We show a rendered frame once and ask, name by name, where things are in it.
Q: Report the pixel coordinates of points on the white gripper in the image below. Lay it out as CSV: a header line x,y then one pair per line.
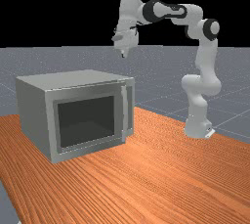
x,y
124,40

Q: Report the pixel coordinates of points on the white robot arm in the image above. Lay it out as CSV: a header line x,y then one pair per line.
x,y
201,84

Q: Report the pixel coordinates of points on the grey microwave oven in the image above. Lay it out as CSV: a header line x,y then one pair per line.
x,y
74,113

